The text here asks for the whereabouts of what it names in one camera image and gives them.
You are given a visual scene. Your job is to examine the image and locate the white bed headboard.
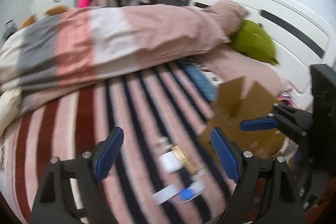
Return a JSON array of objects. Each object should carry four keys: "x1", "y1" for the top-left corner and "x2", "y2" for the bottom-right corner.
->
[{"x1": 189, "y1": 0, "x2": 335, "y2": 110}]

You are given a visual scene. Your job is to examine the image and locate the white earbuds case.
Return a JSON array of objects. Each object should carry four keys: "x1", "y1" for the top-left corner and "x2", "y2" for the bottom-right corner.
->
[{"x1": 158, "y1": 151, "x2": 183, "y2": 173}]

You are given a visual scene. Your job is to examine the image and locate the white blue-capped tube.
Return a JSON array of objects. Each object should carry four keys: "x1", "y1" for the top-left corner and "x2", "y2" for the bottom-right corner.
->
[{"x1": 152, "y1": 169, "x2": 205, "y2": 205}]

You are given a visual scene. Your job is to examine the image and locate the pink grey patchwork duvet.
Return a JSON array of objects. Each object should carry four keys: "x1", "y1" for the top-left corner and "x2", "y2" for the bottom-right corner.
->
[{"x1": 1, "y1": 5, "x2": 228, "y2": 91}]

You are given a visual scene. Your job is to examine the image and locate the gold rectangular case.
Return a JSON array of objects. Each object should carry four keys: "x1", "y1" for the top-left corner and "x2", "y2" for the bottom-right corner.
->
[{"x1": 171, "y1": 145, "x2": 198, "y2": 174}]

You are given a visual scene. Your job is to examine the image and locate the brown plush toy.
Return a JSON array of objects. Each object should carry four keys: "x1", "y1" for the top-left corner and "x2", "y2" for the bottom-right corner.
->
[{"x1": 20, "y1": 5, "x2": 71, "y2": 29}]

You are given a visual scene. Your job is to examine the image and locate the pink pillow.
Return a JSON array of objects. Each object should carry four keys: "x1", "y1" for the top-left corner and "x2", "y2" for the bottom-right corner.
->
[{"x1": 203, "y1": 0, "x2": 250, "y2": 36}]

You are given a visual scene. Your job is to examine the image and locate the brown cardboard box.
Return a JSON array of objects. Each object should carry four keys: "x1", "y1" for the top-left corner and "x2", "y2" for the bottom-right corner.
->
[{"x1": 198, "y1": 77, "x2": 285, "y2": 159}]

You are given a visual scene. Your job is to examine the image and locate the green plush toy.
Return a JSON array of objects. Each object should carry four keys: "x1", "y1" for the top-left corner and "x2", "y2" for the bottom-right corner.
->
[{"x1": 229, "y1": 20, "x2": 278, "y2": 65}]

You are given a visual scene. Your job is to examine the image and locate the striped pink fleece blanket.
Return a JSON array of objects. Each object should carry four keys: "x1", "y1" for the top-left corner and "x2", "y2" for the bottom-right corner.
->
[{"x1": 1, "y1": 61, "x2": 235, "y2": 223}]

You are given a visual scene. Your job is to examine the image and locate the cream fleece blanket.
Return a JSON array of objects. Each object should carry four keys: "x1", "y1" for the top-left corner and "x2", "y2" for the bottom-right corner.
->
[{"x1": 0, "y1": 88, "x2": 22, "y2": 136}]

